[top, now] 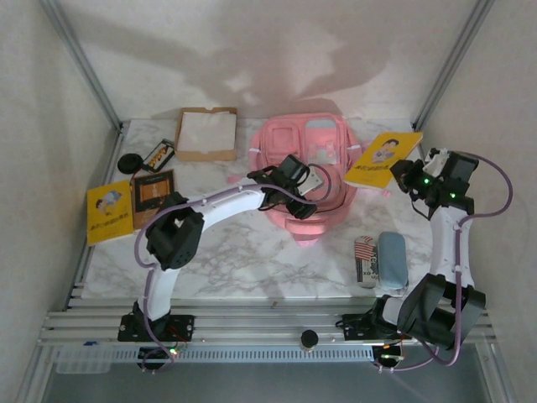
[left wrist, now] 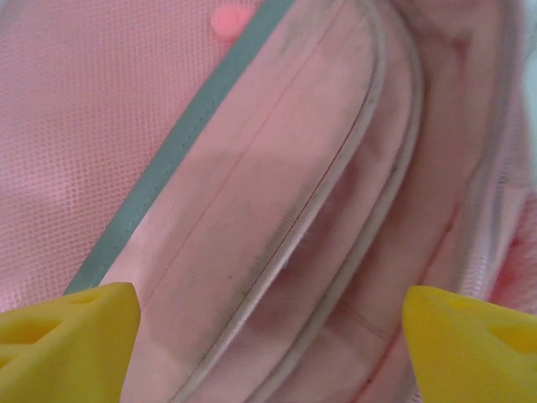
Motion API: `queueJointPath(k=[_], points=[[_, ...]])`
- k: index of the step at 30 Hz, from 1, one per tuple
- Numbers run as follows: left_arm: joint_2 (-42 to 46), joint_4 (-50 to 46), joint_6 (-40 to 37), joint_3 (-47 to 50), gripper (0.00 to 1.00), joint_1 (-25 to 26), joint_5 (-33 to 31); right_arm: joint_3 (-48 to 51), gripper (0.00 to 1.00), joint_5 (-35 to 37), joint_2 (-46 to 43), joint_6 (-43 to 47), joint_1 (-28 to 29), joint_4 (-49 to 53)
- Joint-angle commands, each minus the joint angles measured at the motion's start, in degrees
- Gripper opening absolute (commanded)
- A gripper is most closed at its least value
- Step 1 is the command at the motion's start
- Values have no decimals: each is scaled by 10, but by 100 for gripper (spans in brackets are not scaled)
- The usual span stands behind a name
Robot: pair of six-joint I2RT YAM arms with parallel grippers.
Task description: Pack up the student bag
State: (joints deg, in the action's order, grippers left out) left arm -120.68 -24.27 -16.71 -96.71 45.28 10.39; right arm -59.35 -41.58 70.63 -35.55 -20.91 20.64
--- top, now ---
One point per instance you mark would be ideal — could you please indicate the yellow book with sitting figure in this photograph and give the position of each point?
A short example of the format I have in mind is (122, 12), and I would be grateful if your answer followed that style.
(377, 159)

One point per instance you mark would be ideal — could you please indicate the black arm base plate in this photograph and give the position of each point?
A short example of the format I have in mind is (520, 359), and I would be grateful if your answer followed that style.
(184, 327)
(356, 327)

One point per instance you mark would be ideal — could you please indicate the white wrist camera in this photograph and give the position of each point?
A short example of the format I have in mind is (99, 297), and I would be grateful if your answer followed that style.
(312, 181)
(434, 161)

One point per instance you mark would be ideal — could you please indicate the aluminium frame post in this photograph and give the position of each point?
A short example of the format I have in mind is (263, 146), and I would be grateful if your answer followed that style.
(453, 63)
(79, 59)

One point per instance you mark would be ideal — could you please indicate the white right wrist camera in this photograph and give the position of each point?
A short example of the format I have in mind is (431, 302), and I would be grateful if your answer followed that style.
(434, 161)

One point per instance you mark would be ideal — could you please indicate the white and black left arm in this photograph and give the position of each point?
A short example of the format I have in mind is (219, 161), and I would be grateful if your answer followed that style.
(222, 203)

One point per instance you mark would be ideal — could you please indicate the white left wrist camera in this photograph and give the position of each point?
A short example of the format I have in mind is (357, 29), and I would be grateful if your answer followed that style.
(312, 181)

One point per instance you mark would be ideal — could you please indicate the black round knob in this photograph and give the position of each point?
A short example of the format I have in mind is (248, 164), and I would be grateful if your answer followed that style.
(309, 338)

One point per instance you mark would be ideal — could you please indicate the dark brown hardcover book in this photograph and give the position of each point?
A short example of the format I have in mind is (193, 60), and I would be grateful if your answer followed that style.
(153, 189)

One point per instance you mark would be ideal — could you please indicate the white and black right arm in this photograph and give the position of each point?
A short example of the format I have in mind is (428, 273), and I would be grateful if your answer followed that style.
(446, 239)

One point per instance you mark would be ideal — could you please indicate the white foam pad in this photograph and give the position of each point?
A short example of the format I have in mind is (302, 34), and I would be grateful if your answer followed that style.
(205, 130)

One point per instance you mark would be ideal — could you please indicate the striped patterned can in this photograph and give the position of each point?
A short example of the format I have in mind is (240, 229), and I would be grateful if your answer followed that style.
(366, 260)

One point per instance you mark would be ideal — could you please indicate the pink student backpack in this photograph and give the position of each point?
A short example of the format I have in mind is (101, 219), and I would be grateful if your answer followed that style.
(285, 138)

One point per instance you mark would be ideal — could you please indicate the black round lid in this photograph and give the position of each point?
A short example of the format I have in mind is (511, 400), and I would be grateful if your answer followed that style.
(129, 163)

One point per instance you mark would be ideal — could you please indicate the aluminium front rail base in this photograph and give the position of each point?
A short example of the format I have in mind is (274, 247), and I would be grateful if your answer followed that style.
(268, 321)

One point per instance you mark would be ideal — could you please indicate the light blue glasses case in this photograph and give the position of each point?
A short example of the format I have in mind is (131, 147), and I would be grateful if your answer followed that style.
(392, 260)

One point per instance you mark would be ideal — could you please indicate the yellow book with crawling boy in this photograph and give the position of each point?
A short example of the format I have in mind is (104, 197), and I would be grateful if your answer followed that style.
(109, 214)

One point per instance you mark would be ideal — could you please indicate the brown cardboard box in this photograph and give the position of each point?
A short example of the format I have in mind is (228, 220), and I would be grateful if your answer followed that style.
(205, 156)

